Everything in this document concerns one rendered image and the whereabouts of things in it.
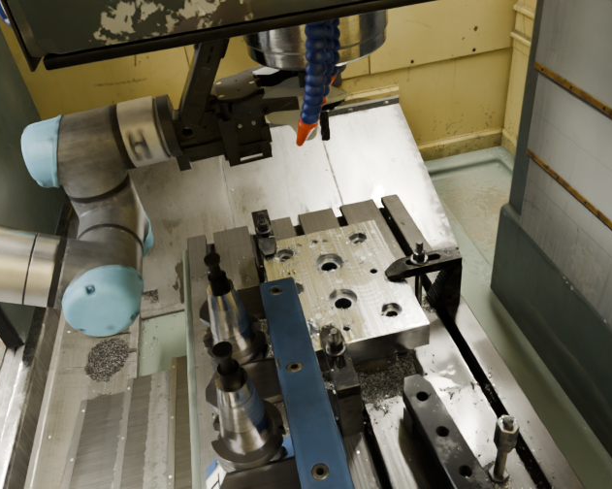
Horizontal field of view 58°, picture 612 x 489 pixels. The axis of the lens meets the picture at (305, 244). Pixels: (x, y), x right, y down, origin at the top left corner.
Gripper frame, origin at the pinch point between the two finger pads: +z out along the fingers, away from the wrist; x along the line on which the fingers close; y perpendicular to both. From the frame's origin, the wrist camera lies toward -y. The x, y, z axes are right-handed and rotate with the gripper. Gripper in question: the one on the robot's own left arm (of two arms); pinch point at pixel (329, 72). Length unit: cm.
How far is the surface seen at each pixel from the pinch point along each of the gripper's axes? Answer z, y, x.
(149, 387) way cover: -43, 66, -19
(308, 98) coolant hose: -5.6, -5.8, 18.8
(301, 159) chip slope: 5, 60, -87
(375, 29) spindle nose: 4.1, -5.9, 6.3
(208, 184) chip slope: -24, 60, -85
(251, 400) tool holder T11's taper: -15.9, 11.0, 33.9
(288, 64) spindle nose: -5.3, -4.4, 6.6
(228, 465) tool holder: -19.3, 16.5, 35.4
